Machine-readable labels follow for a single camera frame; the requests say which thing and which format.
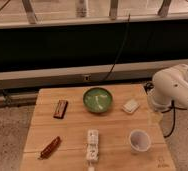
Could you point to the red chili pepper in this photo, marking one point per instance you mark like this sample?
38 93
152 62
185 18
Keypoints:
50 148

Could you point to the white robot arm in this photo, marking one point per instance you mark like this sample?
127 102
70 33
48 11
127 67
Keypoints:
169 84

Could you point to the green bowl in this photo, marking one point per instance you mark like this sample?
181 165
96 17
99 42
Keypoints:
97 100

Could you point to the brown chocolate bar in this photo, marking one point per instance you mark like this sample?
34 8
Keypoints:
60 109

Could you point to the white power strip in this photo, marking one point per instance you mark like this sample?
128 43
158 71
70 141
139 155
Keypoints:
92 146

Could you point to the clear plastic cup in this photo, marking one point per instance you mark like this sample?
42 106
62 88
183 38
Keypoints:
139 141

